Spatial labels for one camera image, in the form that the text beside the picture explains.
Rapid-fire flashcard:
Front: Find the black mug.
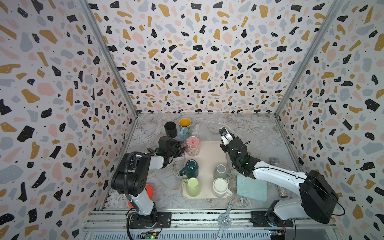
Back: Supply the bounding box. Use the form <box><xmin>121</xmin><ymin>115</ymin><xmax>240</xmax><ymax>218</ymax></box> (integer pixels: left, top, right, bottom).
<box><xmin>164</xmin><ymin>122</ymin><xmax>178</xmax><ymax>139</ymax></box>

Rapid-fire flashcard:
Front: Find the pink mug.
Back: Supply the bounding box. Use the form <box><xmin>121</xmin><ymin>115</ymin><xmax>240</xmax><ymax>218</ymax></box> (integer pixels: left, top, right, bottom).
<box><xmin>186</xmin><ymin>136</ymin><xmax>201</xmax><ymax>157</ymax></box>

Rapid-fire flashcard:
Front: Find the light blue mug yellow inside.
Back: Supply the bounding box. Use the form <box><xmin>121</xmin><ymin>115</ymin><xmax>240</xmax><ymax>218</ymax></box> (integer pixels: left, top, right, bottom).
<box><xmin>179</xmin><ymin>118</ymin><xmax>192</xmax><ymax>140</ymax></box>

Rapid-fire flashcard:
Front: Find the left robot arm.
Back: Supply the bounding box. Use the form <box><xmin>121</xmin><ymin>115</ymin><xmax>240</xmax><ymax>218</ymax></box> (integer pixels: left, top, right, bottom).
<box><xmin>111</xmin><ymin>136</ymin><xmax>186</xmax><ymax>227</ymax></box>

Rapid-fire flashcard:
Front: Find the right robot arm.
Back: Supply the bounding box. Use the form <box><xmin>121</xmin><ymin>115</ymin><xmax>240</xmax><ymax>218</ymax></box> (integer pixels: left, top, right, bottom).
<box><xmin>219</xmin><ymin>128</ymin><xmax>339</xmax><ymax>227</ymax></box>

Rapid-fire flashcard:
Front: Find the grey mug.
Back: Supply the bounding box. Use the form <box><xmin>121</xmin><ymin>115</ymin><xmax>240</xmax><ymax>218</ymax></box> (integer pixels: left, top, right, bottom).
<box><xmin>213</xmin><ymin>164</ymin><xmax>232</xmax><ymax>180</ymax></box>

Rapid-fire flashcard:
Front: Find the dark green mug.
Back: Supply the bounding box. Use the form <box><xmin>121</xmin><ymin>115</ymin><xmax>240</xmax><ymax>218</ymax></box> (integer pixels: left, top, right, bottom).
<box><xmin>179</xmin><ymin>159</ymin><xmax>199</xmax><ymax>179</ymax></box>

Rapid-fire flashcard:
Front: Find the white mug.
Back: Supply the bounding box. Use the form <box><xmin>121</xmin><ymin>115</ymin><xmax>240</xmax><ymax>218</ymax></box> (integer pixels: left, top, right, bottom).
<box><xmin>213</xmin><ymin>178</ymin><xmax>233</xmax><ymax>198</ymax></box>

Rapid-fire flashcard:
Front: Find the light green mug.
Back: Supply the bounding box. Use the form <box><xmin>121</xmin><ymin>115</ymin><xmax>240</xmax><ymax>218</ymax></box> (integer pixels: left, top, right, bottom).
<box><xmin>182</xmin><ymin>178</ymin><xmax>201</xmax><ymax>197</ymax></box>

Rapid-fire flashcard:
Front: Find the beige tray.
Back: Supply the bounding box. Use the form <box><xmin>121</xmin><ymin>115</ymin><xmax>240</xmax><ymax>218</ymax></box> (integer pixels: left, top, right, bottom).
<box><xmin>182</xmin><ymin>141</ymin><xmax>229</xmax><ymax>200</ymax></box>

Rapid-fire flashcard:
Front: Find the glitter bottle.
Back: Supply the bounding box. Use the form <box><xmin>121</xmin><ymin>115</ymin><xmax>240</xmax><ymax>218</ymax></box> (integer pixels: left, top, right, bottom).
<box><xmin>270</xmin><ymin>157</ymin><xmax>288</xmax><ymax>198</ymax></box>

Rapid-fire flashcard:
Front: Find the teal cloth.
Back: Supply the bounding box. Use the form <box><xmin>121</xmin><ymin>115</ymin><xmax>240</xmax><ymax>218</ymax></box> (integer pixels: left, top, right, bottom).
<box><xmin>236</xmin><ymin>175</ymin><xmax>268</xmax><ymax>202</ymax></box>

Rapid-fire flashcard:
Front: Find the red fish plush toy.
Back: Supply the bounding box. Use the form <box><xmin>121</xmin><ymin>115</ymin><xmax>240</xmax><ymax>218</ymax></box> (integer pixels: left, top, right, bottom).
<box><xmin>129</xmin><ymin>184</ymin><xmax>154</xmax><ymax>211</ymax></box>

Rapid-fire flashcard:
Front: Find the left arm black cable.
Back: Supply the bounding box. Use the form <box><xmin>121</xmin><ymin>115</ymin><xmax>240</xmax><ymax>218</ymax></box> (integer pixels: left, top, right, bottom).
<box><xmin>123</xmin><ymin>146</ymin><xmax>160</xmax><ymax>202</ymax></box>

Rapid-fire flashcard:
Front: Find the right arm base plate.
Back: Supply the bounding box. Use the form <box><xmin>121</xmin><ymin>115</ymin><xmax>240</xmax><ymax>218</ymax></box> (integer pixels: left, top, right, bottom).
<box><xmin>250</xmin><ymin>211</ymin><xmax>294</xmax><ymax>228</ymax></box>

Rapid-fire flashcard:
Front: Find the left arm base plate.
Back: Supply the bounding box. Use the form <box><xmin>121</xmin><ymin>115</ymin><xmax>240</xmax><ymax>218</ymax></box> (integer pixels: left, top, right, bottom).
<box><xmin>127</xmin><ymin>212</ymin><xmax>172</xmax><ymax>230</ymax></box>

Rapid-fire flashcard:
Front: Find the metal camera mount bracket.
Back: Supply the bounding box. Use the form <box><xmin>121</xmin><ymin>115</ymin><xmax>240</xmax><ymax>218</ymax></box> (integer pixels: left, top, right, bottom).
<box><xmin>216</xmin><ymin>198</ymin><xmax>235</xmax><ymax>240</ymax></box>

